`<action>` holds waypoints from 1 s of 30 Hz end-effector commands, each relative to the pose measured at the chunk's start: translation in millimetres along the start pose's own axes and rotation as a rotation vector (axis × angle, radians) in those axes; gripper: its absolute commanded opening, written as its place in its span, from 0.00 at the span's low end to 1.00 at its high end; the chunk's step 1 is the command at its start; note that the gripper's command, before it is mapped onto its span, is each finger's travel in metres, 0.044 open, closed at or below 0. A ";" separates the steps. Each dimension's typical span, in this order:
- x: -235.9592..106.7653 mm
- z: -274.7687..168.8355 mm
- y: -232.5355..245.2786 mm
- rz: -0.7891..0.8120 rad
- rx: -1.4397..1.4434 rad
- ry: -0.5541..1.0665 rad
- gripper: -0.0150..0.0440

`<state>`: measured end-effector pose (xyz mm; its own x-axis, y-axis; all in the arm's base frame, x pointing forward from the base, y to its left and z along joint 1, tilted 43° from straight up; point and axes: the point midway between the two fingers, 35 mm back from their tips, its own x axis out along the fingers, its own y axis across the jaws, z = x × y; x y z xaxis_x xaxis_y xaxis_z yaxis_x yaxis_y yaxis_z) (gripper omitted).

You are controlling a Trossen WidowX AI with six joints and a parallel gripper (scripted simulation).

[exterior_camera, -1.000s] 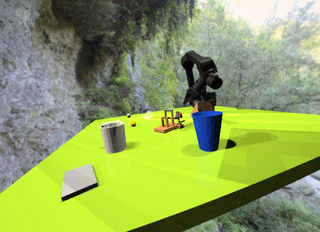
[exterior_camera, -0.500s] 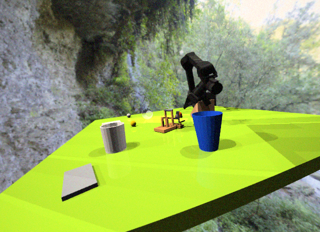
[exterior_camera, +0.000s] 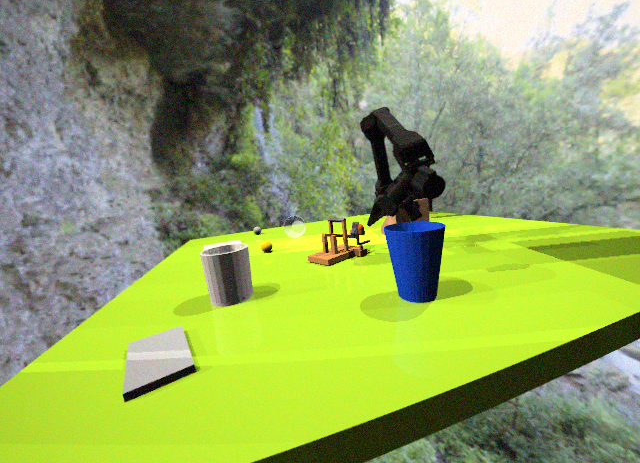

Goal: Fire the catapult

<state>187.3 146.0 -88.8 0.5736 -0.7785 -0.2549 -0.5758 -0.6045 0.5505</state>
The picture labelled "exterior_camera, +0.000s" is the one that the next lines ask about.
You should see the blue cup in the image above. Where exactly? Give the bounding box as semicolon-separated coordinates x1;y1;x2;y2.
384;221;446;303

